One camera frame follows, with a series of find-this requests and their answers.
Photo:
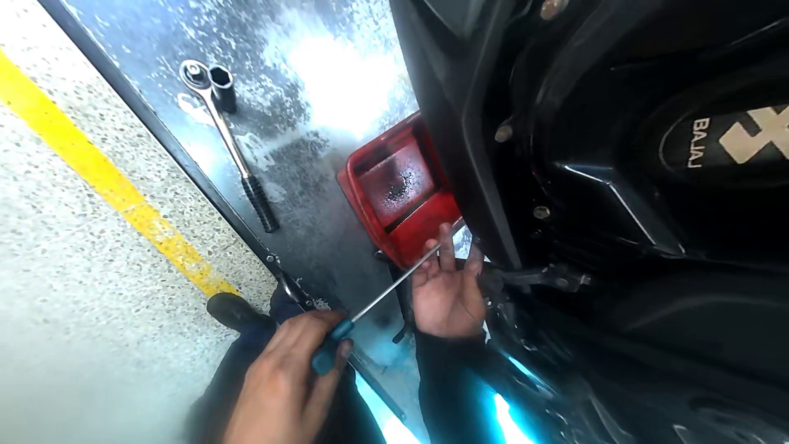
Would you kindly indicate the person's left hand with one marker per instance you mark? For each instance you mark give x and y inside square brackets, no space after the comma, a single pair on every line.
[277,382]

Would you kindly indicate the person's right hand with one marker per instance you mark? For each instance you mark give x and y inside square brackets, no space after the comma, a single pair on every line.
[447,302]

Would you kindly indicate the person's left fingers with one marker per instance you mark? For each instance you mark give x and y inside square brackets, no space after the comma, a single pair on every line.
[302,333]

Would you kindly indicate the person's right fingers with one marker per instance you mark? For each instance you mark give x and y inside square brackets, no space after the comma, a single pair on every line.
[474,259]

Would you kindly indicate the person's right little finger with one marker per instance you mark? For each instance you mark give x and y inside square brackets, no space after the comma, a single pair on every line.
[419,275]

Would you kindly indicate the person's right middle finger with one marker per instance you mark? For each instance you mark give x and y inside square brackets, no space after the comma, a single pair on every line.
[447,253]

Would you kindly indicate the person's left thumb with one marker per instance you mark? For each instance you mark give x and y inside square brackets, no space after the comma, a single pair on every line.
[331,379]

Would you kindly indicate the person's right ring finger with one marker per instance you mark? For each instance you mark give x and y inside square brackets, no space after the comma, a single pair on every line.
[433,261]

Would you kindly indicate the person's right forearm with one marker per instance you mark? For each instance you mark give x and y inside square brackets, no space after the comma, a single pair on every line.
[450,388]

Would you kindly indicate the red plastic tray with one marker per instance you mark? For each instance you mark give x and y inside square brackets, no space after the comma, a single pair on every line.
[419,228]

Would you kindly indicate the black metal side stand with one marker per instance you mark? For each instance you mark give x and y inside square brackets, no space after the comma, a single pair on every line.
[404,308]

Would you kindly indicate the black metal foot lever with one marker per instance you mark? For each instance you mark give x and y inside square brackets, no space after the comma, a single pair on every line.
[548,277]

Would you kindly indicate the person's legs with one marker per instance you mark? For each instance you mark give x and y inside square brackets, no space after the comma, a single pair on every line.
[225,376]

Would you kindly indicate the black motorcycle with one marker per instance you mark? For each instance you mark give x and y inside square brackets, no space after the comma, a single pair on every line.
[592,228]

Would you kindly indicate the metal lift platform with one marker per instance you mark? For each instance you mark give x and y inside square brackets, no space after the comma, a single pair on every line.
[296,166]

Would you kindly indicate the ratchet wrench with black grip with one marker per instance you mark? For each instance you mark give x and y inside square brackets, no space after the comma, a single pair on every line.
[229,139]

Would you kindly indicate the dark metal socket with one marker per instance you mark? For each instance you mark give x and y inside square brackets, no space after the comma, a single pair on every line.
[224,92]

